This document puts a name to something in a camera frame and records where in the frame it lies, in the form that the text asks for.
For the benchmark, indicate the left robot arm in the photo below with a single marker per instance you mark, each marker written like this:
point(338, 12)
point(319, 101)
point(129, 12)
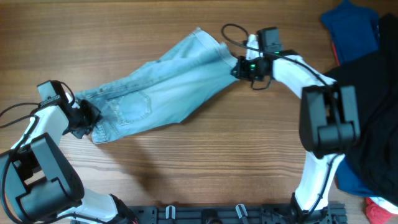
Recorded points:
point(38, 184)

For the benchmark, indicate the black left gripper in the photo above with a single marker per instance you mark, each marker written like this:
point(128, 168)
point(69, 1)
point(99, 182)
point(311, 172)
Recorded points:
point(87, 118)

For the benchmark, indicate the dark blue garment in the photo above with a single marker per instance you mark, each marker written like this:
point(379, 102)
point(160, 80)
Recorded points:
point(354, 31)

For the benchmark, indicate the red garment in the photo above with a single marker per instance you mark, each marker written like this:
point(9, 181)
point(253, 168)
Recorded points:
point(377, 214)

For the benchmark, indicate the black garment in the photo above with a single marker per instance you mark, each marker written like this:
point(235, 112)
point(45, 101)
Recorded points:
point(374, 76)

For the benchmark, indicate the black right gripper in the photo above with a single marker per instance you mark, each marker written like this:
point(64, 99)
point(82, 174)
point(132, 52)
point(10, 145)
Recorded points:
point(239, 68)

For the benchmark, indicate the light blue jeans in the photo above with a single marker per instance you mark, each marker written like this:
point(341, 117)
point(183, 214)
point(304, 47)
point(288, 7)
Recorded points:
point(163, 91)

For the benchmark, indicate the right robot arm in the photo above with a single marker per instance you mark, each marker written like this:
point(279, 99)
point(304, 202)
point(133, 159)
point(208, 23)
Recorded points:
point(328, 128)

